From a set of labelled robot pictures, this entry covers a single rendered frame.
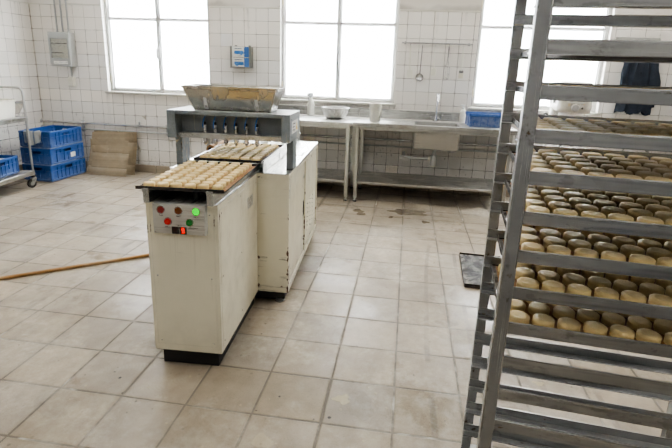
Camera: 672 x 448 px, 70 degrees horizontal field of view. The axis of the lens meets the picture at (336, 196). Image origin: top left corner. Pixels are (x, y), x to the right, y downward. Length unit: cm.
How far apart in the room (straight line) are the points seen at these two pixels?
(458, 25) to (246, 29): 249
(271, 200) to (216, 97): 67
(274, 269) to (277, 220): 32
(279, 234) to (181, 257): 77
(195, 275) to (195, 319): 23
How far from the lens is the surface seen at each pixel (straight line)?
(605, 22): 154
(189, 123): 300
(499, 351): 123
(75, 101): 734
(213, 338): 247
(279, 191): 283
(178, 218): 224
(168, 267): 238
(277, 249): 294
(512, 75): 150
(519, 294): 120
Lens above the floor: 145
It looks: 15 degrees down
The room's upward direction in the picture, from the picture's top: 2 degrees clockwise
